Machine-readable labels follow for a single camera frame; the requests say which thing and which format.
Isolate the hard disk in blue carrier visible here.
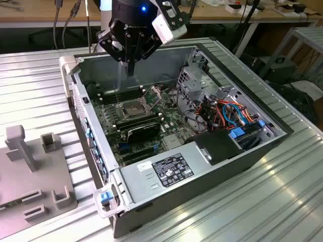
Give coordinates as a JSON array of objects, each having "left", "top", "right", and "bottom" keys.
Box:
[{"left": 228, "top": 123, "right": 265, "bottom": 152}]

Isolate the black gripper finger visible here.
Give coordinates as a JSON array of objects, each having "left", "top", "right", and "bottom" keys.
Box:
[
  {"left": 131, "top": 32, "right": 162, "bottom": 76},
  {"left": 97, "top": 29, "right": 132, "bottom": 76}
]

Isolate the orange wire bundle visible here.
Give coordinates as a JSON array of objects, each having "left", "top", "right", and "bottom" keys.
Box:
[{"left": 196, "top": 99, "right": 254, "bottom": 127}]

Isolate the black power supply label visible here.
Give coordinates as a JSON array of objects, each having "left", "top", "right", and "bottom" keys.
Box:
[{"left": 151, "top": 152, "right": 195, "bottom": 189}]

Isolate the brown cardboard item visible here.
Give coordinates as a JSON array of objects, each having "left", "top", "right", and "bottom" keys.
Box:
[{"left": 274, "top": 4, "right": 295, "bottom": 15}]

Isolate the open black PC case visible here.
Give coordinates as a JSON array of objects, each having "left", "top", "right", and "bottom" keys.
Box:
[{"left": 59, "top": 42, "right": 295, "bottom": 239}]

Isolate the black expansion slot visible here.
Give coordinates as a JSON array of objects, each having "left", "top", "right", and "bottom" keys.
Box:
[
  {"left": 122, "top": 147, "right": 154, "bottom": 159},
  {"left": 123, "top": 153, "right": 153, "bottom": 164}
]

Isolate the black box with handle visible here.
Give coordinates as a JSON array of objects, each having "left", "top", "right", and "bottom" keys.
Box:
[{"left": 252, "top": 56, "right": 298, "bottom": 84}]

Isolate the black graphics card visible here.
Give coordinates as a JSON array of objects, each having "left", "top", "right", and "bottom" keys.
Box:
[{"left": 126, "top": 120, "right": 161, "bottom": 145}]

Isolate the silver chipset heatsink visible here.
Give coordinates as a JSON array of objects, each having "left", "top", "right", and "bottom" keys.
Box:
[{"left": 163, "top": 135, "right": 184, "bottom": 150}]

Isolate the green motherboard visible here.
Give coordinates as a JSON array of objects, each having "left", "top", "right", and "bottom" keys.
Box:
[{"left": 87, "top": 83, "right": 192, "bottom": 167}]

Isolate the grey metal shelf frame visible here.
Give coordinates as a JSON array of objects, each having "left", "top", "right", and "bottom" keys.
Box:
[{"left": 259, "top": 26, "right": 323, "bottom": 79}]

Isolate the perforated metal drive cage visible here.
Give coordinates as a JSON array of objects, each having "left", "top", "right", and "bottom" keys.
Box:
[{"left": 176, "top": 67, "right": 221, "bottom": 109}]

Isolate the wooden desk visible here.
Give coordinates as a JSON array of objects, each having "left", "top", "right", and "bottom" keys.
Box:
[
  {"left": 0, "top": 0, "right": 102, "bottom": 29},
  {"left": 176, "top": 0, "right": 321, "bottom": 26}
]

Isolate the black RAM slot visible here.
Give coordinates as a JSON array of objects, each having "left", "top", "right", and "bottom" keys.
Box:
[
  {"left": 115, "top": 113, "right": 162, "bottom": 127},
  {"left": 97, "top": 86, "right": 142, "bottom": 96},
  {"left": 102, "top": 95, "right": 146, "bottom": 105},
  {"left": 99, "top": 89, "right": 144, "bottom": 99},
  {"left": 100, "top": 92, "right": 145, "bottom": 102},
  {"left": 117, "top": 117, "right": 164, "bottom": 131}
]

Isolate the green RAM stick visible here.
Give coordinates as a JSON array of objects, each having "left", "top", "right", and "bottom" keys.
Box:
[{"left": 0, "top": 198, "right": 24, "bottom": 210}]

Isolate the CPU socket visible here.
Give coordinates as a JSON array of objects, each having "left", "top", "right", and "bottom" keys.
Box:
[{"left": 117, "top": 100, "right": 149, "bottom": 119}]

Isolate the black plastic shroud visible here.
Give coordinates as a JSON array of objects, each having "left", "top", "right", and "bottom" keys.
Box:
[{"left": 184, "top": 130, "right": 245, "bottom": 166}]

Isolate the grey parts rack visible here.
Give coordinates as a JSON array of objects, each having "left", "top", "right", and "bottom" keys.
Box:
[{"left": 0, "top": 125, "right": 79, "bottom": 229}]

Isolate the clear bezel with blue latch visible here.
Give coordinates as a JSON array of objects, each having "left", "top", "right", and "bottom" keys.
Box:
[{"left": 93, "top": 184, "right": 127, "bottom": 219}]

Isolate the blue wire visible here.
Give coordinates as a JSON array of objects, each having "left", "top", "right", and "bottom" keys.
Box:
[{"left": 223, "top": 102, "right": 246, "bottom": 126}]

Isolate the silver power supply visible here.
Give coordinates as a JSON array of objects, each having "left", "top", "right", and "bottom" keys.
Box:
[{"left": 120, "top": 141, "right": 212, "bottom": 205}]

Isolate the metal socket cover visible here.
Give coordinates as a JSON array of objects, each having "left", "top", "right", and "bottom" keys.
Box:
[{"left": 141, "top": 85, "right": 165, "bottom": 111}]

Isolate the beige case handle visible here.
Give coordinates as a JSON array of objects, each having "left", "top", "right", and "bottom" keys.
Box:
[{"left": 59, "top": 55, "right": 77, "bottom": 99}]

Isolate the thin black wire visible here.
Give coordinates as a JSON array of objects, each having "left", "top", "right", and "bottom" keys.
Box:
[{"left": 155, "top": 73, "right": 178, "bottom": 85}]

